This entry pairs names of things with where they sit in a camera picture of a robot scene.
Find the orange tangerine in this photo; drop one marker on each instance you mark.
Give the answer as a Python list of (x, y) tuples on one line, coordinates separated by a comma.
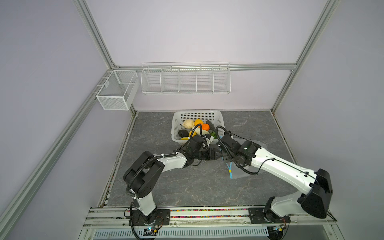
[(206, 127)]

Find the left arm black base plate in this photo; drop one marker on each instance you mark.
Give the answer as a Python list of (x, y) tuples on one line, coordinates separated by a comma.
[(157, 217)]

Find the white wire wall shelf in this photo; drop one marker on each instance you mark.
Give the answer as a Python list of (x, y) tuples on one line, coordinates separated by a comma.
[(186, 78)]

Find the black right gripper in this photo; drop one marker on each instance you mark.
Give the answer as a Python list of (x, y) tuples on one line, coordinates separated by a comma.
[(223, 155)]

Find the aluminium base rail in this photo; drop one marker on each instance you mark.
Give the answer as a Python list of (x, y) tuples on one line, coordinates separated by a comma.
[(193, 217)]

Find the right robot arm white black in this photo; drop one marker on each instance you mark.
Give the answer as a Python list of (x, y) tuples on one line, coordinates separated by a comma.
[(314, 188)]

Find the dark round avocado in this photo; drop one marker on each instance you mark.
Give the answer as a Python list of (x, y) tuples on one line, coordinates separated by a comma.
[(183, 134)]

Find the white mesh wall box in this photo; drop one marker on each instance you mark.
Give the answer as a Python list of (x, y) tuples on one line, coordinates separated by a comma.
[(119, 90)]

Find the yellow peach with red spot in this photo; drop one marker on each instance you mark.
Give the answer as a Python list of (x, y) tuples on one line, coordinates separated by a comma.
[(198, 122)]

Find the white vent grille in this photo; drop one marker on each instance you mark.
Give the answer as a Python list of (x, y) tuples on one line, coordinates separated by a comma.
[(182, 233)]

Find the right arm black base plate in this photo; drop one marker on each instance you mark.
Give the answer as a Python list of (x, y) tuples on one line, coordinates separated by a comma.
[(262, 216)]

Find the small yellow lemon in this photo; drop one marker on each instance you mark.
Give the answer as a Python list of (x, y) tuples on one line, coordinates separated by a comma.
[(192, 134)]

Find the white perforated plastic basket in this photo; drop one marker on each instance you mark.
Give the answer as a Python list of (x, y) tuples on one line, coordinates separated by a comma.
[(179, 117)]

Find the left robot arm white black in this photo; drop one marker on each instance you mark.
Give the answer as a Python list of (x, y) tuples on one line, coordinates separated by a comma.
[(144, 173)]

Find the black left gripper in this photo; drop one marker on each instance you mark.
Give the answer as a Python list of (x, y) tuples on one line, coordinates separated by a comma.
[(210, 150)]

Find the beige round potato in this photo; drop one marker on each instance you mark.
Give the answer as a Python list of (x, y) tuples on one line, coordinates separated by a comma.
[(188, 124)]

